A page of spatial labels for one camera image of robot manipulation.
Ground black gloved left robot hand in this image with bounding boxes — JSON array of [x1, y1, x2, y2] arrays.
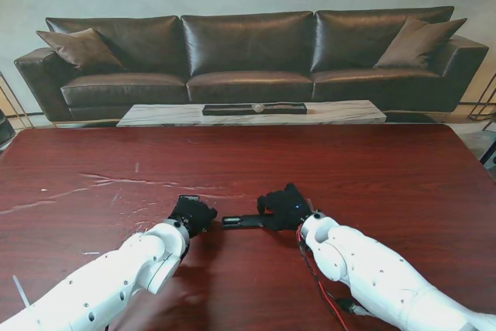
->
[[167, 195, 219, 240]]

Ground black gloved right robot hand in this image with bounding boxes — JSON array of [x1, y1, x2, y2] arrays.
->
[[257, 183, 315, 232]]

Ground black remote control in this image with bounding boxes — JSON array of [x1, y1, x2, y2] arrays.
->
[[221, 212, 280, 229]]

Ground white marble coffee table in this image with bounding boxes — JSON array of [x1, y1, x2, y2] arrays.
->
[[115, 99, 388, 129]]

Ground black rectangular tray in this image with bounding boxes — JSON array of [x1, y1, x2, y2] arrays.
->
[[202, 102, 308, 117]]

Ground dark brown leather sofa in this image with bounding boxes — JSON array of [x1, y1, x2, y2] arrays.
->
[[13, 5, 490, 122]]

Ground brown sofa cushion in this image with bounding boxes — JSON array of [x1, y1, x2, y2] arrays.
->
[[374, 16, 469, 70], [36, 28, 127, 73]]

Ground black leather seat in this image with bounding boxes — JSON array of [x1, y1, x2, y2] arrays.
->
[[0, 108, 17, 150]]

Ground red black right arm cables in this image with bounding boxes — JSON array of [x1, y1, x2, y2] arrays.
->
[[296, 226, 352, 331]]

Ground black plug with grey cable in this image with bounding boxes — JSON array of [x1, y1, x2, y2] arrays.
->
[[336, 298, 367, 315]]

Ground white cable tie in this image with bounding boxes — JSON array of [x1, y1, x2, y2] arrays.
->
[[12, 274, 31, 309]]

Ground thin metal side table frame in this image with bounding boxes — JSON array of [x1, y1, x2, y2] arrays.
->
[[0, 71, 40, 130], [459, 73, 496, 122]]

